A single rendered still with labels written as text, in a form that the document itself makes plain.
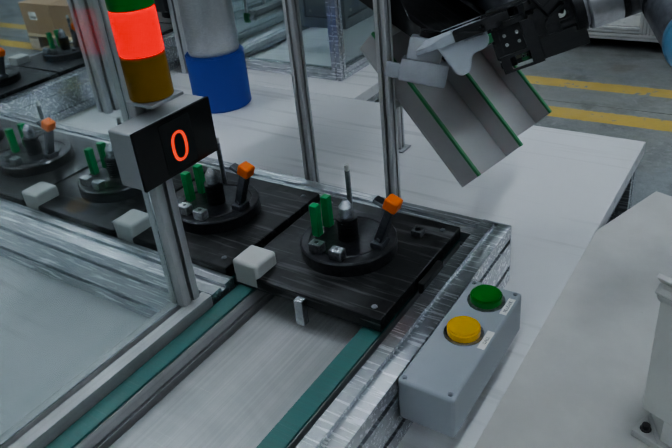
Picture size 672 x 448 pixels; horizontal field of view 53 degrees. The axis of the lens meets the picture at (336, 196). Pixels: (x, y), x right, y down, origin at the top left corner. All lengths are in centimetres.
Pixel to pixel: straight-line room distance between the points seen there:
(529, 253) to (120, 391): 67
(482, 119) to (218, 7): 84
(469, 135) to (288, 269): 40
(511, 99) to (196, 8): 85
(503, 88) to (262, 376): 71
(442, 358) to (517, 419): 13
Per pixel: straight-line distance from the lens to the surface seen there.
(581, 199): 133
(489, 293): 89
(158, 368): 89
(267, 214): 110
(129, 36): 76
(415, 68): 92
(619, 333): 103
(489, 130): 118
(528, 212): 128
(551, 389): 94
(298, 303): 91
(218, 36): 180
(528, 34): 91
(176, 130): 80
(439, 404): 78
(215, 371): 91
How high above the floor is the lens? 151
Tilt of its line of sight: 29 degrees down
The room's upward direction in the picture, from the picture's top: 6 degrees counter-clockwise
